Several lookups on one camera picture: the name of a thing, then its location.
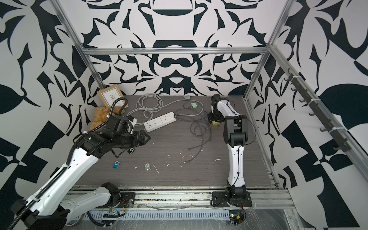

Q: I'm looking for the tan teddy bear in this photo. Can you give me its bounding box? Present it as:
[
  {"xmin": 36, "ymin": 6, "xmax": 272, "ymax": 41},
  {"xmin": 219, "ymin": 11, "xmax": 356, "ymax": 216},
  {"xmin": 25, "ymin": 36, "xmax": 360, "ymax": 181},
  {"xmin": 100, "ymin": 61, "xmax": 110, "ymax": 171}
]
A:
[{"xmin": 90, "ymin": 106, "xmax": 111, "ymax": 130}]

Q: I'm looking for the dark usb cable yellow charger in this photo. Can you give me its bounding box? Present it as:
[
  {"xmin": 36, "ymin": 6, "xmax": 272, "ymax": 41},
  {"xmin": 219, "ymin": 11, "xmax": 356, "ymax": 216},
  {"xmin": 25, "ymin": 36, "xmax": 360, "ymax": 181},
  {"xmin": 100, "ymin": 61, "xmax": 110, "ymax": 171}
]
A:
[{"xmin": 184, "ymin": 114, "xmax": 212, "ymax": 164}]

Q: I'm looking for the grey power strip cord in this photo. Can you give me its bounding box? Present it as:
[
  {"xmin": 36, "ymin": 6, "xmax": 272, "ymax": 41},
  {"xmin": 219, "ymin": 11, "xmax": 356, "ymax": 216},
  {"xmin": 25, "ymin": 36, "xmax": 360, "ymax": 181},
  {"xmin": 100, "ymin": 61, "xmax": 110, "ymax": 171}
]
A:
[{"xmin": 126, "ymin": 93, "xmax": 205, "ymax": 127}]

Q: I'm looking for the black mp3 player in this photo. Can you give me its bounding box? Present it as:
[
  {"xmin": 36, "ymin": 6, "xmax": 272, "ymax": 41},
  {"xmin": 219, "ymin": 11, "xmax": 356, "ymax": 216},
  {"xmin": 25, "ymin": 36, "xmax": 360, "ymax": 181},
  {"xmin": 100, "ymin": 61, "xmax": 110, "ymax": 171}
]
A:
[{"xmin": 127, "ymin": 148, "xmax": 136, "ymax": 154}]

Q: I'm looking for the black wall hook rack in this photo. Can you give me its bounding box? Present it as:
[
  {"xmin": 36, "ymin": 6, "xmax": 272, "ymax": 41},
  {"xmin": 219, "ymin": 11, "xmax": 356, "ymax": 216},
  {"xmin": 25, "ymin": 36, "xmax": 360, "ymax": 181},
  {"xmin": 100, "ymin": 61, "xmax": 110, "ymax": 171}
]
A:
[{"xmin": 285, "ymin": 69, "xmax": 353, "ymax": 152}]

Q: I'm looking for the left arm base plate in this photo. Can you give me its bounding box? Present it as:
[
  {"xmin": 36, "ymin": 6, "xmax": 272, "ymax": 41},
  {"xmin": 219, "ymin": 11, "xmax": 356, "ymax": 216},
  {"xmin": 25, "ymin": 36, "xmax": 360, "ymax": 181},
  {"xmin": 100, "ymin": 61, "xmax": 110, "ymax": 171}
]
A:
[{"xmin": 107, "ymin": 192, "xmax": 136, "ymax": 209}]

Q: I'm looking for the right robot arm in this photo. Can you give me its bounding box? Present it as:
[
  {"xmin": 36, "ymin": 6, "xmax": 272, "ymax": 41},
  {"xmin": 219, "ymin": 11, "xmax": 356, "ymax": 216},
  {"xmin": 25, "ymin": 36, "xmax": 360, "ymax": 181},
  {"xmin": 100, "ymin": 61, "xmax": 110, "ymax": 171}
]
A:
[{"xmin": 208, "ymin": 94, "xmax": 248, "ymax": 205}]

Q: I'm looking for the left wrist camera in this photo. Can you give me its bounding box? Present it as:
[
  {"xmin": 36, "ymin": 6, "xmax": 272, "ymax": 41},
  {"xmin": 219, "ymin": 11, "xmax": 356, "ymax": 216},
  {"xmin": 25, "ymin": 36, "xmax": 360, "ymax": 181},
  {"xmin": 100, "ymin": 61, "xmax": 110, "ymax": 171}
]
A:
[{"xmin": 126, "ymin": 115, "xmax": 137, "ymax": 132}]

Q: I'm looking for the white power strip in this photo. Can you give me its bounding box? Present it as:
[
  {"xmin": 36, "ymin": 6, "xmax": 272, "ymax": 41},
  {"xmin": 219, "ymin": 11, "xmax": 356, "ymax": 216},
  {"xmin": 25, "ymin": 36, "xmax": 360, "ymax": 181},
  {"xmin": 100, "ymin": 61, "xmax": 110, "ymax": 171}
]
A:
[{"xmin": 144, "ymin": 112, "xmax": 176, "ymax": 132}]

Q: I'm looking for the blue mp3 player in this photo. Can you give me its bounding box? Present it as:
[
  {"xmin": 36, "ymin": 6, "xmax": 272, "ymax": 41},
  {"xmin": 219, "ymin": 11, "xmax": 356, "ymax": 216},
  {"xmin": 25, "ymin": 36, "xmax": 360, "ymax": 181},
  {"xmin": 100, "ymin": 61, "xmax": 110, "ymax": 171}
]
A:
[{"xmin": 113, "ymin": 161, "xmax": 120, "ymax": 169}]

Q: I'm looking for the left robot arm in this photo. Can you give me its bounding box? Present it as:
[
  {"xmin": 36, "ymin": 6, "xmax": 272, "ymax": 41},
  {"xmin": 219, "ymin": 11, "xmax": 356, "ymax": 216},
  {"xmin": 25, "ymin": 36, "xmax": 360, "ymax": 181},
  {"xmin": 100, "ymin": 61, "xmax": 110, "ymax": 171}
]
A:
[{"xmin": 8, "ymin": 97, "xmax": 150, "ymax": 230}]

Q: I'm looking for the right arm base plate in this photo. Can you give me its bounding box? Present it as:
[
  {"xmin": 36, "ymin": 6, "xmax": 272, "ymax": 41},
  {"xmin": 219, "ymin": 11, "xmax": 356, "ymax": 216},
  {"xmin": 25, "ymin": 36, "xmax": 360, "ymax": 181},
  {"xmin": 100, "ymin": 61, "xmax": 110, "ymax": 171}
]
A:
[{"xmin": 210, "ymin": 192, "xmax": 253, "ymax": 208}]

